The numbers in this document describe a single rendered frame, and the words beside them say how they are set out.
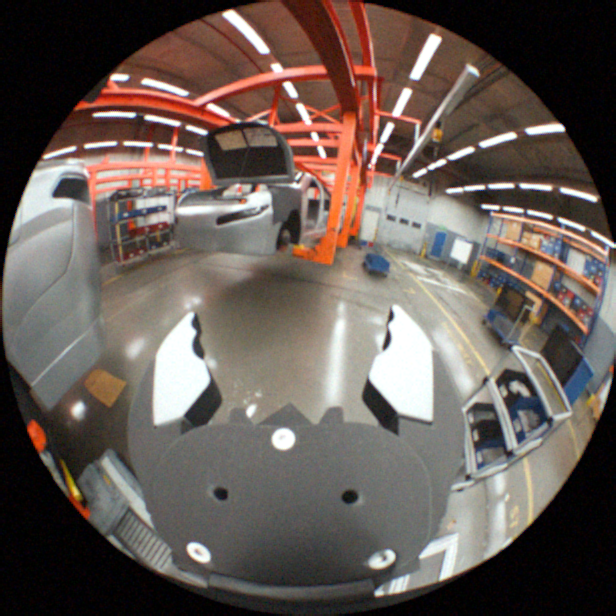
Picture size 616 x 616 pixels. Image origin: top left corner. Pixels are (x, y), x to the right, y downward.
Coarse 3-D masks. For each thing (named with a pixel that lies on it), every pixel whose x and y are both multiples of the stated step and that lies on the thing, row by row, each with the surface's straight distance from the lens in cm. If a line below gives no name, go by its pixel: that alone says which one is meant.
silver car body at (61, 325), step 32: (96, 96) 280; (64, 160) 102; (32, 192) 98; (64, 192) 110; (32, 224) 95; (64, 224) 95; (32, 256) 95; (64, 256) 94; (96, 256) 110; (32, 288) 96; (64, 288) 95; (96, 288) 107; (32, 320) 99; (64, 320) 98; (96, 320) 106; (32, 352) 104; (64, 352) 103; (96, 352) 107; (32, 384) 111; (64, 384) 110
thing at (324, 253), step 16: (352, 112) 324; (352, 128) 309; (352, 144) 313; (336, 176) 285; (336, 192) 281; (336, 208) 278; (336, 224) 278; (336, 240) 293; (304, 256) 296; (320, 256) 288
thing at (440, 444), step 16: (432, 352) 9; (448, 384) 8; (448, 400) 8; (432, 416) 7; (448, 416) 7; (400, 432) 6; (416, 432) 6; (432, 432) 7; (448, 432) 7; (464, 432) 7; (416, 448) 6; (432, 448) 7; (448, 448) 7; (432, 464) 6; (448, 464) 7; (432, 480) 6; (448, 480) 7; (352, 496) 6; (432, 496) 6; (448, 496) 7; (432, 512) 6
